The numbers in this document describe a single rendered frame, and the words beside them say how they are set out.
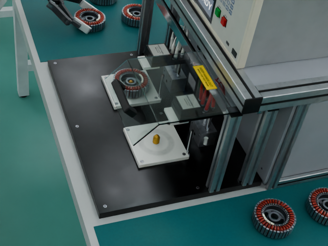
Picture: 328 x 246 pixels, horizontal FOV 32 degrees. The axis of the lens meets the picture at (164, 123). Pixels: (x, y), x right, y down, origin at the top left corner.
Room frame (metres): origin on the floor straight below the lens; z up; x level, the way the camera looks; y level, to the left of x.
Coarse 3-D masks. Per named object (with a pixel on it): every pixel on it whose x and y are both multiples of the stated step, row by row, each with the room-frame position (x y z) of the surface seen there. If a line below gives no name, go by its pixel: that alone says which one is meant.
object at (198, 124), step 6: (198, 120) 1.25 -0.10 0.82; (192, 126) 1.24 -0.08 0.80; (198, 126) 1.22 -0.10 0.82; (204, 126) 1.22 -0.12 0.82; (210, 126) 1.23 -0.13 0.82; (198, 132) 1.21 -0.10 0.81; (204, 132) 1.20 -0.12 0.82; (210, 132) 1.20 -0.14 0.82; (216, 132) 1.21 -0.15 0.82; (198, 138) 1.20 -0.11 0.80; (210, 138) 1.20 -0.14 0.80; (198, 144) 1.19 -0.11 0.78; (210, 144) 1.21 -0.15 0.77
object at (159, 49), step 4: (148, 44) 1.44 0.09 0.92; (152, 44) 1.44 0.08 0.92; (156, 44) 1.44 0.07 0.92; (160, 44) 1.45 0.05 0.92; (164, 44) 1.45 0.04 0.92; (148, 48) 1.42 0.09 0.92; (152, 48) 1.42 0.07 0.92; (156, 48) 1.42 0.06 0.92; (160, 48) 1.43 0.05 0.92; (164, 48) 1.43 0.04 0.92; (168, 48) 1.47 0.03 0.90; (144, 52) 1.43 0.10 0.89; (148, 52) 1.41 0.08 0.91; (152, 52) 1.40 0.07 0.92; (156, 52) 1.40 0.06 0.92; (160, 52) 1.41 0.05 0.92; (164, 52) 1.41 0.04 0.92; (168, 52) 1.41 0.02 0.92; (180, 52) 1.46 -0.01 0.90; (184, 52) 1.46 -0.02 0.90; (140, 56) 1.42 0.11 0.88; (144, 56) 1.43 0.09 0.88; (148, 56) 1.40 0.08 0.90; (152, 56) 1.38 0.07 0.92
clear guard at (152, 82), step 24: (120, 72) 1.13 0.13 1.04; (144, 72) 1.12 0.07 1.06; (168, 72) 1.13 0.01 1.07; (192, 72) 1.15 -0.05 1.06; (144, 96) 1.03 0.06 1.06; (168, 96) 1.04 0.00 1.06; (192, 96) 1.06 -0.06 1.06; (216, 96) 1.07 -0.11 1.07; (144, 120) 0.97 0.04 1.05; (168, 120) 0.96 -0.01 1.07
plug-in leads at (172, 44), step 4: (184, 28) 1.47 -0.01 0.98; (184, 32) 1.47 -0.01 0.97; (188, 32) 1.47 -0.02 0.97; (172, 36) 1.46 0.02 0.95; (188, 36) 1.47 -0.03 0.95; (172, 40) 1.46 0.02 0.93; (172, 44) 1.44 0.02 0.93; (180, 44) 1.46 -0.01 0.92; (172, 48) 1.44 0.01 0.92; (176, 48) 1.42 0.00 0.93; (180, 48) 1.46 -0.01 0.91; (172, 52) 1.44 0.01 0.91; (176, 52) 1.42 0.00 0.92
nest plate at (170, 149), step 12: (156, 132) 1.21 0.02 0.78; (168, 132) 1.22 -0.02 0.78; (144, 144) 1.15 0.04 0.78; (156, 144) 1.16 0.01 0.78; (168, 144) 1.17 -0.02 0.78; (180, 144) 1.18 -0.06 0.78; (144, 156) 1.11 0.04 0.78; (156, 156) 1.11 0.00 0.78; (168, 156) 1.12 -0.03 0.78; (180, 156) 1.13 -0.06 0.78
